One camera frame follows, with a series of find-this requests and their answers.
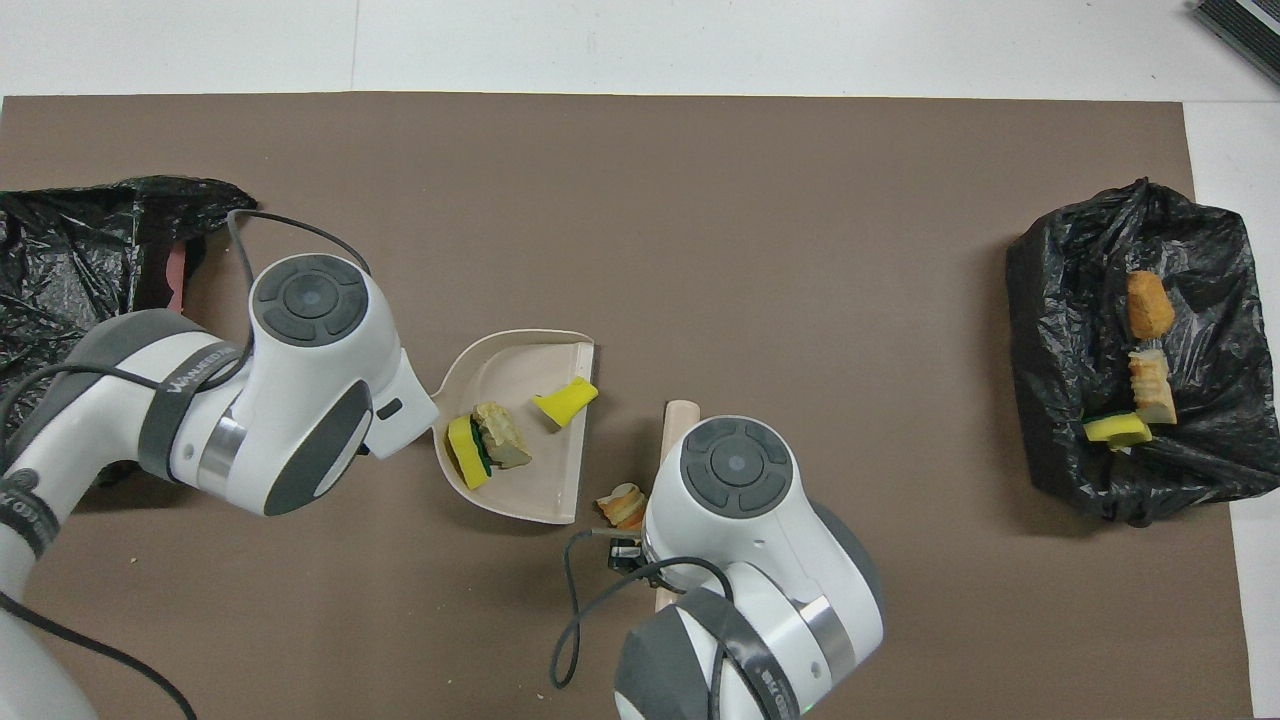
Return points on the beige plastic dustpan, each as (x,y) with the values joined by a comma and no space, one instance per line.
(530,470)

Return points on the black bag over pink bin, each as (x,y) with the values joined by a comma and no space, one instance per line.
(60,260)

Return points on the dark ribbed panel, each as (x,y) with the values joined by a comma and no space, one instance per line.
(1245,30)

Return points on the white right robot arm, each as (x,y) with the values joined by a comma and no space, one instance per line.
(740,470)

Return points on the green and yellow sponge piece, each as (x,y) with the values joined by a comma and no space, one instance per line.
(463,455)

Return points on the orange brown sponge piece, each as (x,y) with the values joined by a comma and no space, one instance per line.
(1150,305)

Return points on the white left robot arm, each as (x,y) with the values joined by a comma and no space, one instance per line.
(310,400)

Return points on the black bag lined bin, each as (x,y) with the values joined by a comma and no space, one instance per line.
(1060,300)

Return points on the notched yellow sponge piece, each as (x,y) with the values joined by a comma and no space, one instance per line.
(1118,430)

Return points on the pale sponge piece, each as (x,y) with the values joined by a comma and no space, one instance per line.
(503,438)

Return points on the brown table mat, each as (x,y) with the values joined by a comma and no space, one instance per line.
(800,250)

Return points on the pink bin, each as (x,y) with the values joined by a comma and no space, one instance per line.
(176,280)

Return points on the beige hand brush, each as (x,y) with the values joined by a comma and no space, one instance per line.
(680,425)

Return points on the beige sponge piece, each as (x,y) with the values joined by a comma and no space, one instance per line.
(622,505)

